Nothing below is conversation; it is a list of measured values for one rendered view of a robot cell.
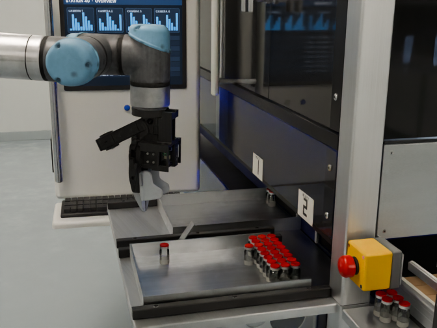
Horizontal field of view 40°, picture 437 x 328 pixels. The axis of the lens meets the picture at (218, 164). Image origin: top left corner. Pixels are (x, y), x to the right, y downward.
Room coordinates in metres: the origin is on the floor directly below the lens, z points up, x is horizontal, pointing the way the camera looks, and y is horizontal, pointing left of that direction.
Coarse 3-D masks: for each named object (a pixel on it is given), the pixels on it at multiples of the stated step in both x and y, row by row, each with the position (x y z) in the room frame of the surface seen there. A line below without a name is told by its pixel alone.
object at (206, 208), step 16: (208, 192) 1.66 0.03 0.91; (224, 192) 1.67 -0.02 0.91; (240, 192) 1.68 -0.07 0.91; (256, 192) 1.69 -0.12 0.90; (160, 208) 1.56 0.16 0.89; (176, 208) 1.60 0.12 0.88; (192, 208) 1.60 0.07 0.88; (208, 208) 1.60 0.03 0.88; (224, 208) 1.60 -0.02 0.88; (240, 208) 1.61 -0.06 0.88; (256, 208) 1.61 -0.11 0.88; (272, 208) 1.61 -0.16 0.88; (176, 224) 1.48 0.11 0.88; (208, 224) 1.39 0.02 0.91; (224, 224) 1.40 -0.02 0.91; (240, 224) 1.41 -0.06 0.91; (256, 224) 1.43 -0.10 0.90; (272, 224) 1.44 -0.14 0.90; (288, 224) 1.45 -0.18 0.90
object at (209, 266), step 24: (192, 240) 1.30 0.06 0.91; (216, 240) 1.31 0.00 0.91; (240, 240) 1.33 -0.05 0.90; (144, 264) 1.23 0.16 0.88; (168, 264) 1.23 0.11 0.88; (192, 264) 1.23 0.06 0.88; (216, 264) 1.23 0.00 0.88; (240, 264) 1.23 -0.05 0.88; (144, 288) 1.11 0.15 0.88; (168, 288) 1.11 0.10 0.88; (192, 288) 1.11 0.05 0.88; (216, 288) 1.05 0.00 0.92; (240, 288) 1.06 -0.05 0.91; (264, 288) 1.07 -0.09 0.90; (288, 288) 1.08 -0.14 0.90
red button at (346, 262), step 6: (342, 258) 0.98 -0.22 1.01; (348, 258) 0.98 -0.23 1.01; (342, 264) 0.97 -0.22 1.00; (348, 264) 0.97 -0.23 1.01; (354, 264) 0.97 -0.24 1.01; (342, 270) 0.97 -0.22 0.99; (348, 270) 0.96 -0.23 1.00; (354, 270) 0.97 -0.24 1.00; (342, 276) 0.98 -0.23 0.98; (348, 276) 0.97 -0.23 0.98
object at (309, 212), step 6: (300, 192) 1.26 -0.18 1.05; (300, 198) 1.26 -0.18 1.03; (306, 198) 1.23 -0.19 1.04; (300, 204) 1.26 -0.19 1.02; (312, 204) 1.20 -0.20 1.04; (300, 210) 1.26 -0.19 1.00; (306, 210) 1.22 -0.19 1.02; (312, 210) 1.19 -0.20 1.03; (300, 216) 1.25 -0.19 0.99; (312, 216) 1.19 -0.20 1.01; (312, 222) 1.19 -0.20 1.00
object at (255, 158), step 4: (256, 156) 1.57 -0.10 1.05; (256, 160) 1.57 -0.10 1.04; (260, 160) 1.54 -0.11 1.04; (256, 164) 1.57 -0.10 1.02; (260, 164) 1.54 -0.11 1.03; (256, 168) 1.57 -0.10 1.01; (260, 168) 1.54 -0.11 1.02; (252, 172) 1.60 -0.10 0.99; (256, 172) 1.57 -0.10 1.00; (260, 172) 1.53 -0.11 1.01; (260, 176) 1.53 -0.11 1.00
